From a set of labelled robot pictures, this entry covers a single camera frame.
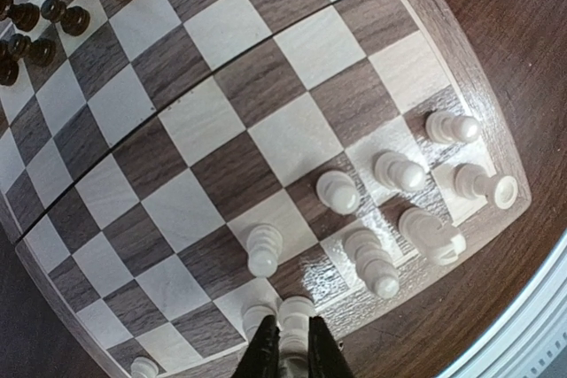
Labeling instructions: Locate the white rook corner piece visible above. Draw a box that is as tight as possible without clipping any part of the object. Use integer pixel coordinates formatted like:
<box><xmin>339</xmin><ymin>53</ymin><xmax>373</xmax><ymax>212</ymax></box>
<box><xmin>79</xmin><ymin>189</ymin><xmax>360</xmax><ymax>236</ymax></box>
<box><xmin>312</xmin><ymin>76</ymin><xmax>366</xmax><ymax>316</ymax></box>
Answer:
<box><xmin>130</xmin><ymin>357</ymin><xmax>159</xmax><ymax>378</ymax></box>

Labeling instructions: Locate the white chess piece short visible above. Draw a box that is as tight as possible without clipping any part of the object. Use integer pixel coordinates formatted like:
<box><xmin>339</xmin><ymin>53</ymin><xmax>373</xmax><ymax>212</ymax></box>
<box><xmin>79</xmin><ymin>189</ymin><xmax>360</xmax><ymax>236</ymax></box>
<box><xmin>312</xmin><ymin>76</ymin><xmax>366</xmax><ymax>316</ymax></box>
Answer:
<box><xmin>425</xmin><ymin>111</ymin><xmax>481</xmax><ymax>144</ymax></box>

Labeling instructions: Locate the white chess piece tall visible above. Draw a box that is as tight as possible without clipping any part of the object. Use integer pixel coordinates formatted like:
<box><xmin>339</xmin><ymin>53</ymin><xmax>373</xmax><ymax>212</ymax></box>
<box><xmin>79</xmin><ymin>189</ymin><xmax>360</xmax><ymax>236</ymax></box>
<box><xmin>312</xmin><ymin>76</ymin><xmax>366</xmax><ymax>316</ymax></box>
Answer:
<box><xmin>398</xmin><ymin>207</ymin><xmax>467</xmax><ymax>266</ymax></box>

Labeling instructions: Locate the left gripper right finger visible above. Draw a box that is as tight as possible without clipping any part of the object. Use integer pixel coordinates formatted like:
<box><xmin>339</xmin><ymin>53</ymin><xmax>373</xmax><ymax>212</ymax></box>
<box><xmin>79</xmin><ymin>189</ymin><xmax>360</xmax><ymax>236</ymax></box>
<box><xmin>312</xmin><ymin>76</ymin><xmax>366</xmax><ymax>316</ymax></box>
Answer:
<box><xmin>307</xmin><ymin>316</ymin><xmax>354</xmax><ymax>378</ymax></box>

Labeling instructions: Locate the dark pawn three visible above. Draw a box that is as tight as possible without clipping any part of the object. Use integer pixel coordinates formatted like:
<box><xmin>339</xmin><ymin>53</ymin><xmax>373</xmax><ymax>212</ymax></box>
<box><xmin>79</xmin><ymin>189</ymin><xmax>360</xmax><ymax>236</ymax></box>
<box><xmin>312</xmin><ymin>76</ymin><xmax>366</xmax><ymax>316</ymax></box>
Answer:
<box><xmin>40</xmin><ymin>0</ymin><xmax>90</xmax><ymax>36</ymax></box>

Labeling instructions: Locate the white pawn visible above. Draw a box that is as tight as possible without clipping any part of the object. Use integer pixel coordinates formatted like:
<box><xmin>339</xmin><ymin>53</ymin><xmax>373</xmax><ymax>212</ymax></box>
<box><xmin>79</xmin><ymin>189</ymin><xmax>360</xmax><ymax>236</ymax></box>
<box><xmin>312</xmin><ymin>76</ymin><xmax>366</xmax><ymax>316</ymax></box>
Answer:
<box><xmin>246</xmin><ymin>224</ymin><xmax>283</xmax><ymax>278</ymax></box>
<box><xmin>315</xmin><ymin>170</ymin><xmax>361</xmax><ymax>215</ymax></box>

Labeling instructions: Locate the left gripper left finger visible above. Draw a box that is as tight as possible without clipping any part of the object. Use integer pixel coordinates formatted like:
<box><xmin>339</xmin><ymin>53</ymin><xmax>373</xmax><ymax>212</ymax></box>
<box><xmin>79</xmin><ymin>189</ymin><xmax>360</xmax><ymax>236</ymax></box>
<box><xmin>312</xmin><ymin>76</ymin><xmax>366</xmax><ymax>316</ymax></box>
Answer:
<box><xmin>232</xmin><ymin>315</ymin><xmax>280</xmax><ymax>378</ymax></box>

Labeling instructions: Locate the dark pawn two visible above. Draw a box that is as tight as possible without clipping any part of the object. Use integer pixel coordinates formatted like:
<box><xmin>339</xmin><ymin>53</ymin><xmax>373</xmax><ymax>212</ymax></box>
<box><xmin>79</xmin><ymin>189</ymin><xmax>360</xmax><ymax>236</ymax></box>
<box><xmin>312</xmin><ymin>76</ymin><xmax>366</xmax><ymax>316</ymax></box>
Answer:
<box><xmin>8</xmin><ymin>34</ymin><xmax>56</xmax><ymax>66</ymax></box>

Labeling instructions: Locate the dark bishop left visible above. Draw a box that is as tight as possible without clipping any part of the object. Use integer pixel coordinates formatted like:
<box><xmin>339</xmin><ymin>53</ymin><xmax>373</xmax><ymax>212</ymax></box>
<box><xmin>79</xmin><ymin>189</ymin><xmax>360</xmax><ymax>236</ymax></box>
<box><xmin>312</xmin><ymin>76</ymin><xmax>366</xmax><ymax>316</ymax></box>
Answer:
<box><xmin>0</xmin><ymin>0</ymin><xmax>40</xmax><ymax>32</ymax></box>

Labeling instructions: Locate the dark knight left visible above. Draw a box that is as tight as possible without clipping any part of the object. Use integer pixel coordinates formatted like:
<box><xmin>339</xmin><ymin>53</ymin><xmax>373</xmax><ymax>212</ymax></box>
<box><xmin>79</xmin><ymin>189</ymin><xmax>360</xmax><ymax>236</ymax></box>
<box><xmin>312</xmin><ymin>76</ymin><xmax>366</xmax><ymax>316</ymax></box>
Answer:
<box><xmin>0</xmin><ymin>40</ymin><xmax>19</xmax><ymax>87</ymax></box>

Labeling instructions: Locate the front aluminium rail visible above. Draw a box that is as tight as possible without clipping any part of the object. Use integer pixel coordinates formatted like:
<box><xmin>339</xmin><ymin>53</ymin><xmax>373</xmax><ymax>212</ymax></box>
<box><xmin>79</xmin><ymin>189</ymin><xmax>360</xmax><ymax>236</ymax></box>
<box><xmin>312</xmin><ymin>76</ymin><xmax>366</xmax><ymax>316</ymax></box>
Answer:
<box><xmin>439</xmin><ymin>235</ymin><xmax>566</xmax><ymax>377</ymax></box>

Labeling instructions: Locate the white pawn second row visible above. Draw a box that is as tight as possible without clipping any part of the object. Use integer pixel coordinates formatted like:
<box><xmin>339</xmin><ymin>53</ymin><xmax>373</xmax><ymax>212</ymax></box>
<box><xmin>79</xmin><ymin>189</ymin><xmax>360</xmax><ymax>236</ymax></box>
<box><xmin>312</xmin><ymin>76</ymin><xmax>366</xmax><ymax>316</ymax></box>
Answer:
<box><xmin>374</xmin><ymin>151</ymin><xmax>426</xmax><ymax>192</ymax></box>

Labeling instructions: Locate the white tall piece carried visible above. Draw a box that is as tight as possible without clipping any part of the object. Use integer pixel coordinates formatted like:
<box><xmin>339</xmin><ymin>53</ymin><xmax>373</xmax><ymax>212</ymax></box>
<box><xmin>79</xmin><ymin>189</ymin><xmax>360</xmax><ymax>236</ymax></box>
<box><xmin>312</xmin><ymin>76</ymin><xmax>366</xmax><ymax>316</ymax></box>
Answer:
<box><xmin>277</xmin><ymin>296</ymin><xmax>315</xmax><ymax>377</ymax></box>

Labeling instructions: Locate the wooden chess board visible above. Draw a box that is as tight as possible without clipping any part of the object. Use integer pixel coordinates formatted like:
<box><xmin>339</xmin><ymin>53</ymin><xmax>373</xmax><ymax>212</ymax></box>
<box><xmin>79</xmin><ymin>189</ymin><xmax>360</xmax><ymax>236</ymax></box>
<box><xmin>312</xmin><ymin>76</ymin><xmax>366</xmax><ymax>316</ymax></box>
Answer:
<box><xmin>1</xmin><ymin>0</ymin><xmax>532</xmax><ymax>377</ymax></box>

